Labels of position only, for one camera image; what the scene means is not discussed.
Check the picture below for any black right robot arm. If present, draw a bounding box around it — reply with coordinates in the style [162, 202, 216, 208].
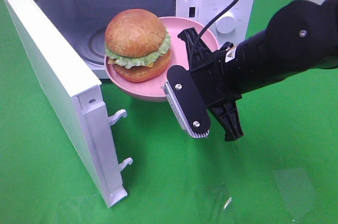
[178, 0, 337, 142]

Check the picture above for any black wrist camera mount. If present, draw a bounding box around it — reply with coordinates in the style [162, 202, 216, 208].
[163, 65, 211, 138]

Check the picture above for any upper white microwave knob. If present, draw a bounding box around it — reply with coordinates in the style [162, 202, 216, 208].
[215, 12, 236, 34]

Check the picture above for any white microwave door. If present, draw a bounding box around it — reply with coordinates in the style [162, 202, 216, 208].
[5, 0, 133, 207]

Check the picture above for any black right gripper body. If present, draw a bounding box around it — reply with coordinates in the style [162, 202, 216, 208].
[178, 27, 243, 142]

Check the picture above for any burger with lettuce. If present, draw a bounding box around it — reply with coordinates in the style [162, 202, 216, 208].
[105, 8, 171, 82]

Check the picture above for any pink round plate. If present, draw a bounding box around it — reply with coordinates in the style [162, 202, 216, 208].
[104, 16, 220, 103]

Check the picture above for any clear tape patch centre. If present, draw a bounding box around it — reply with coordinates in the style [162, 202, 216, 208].
[194, 182, 233, 223]

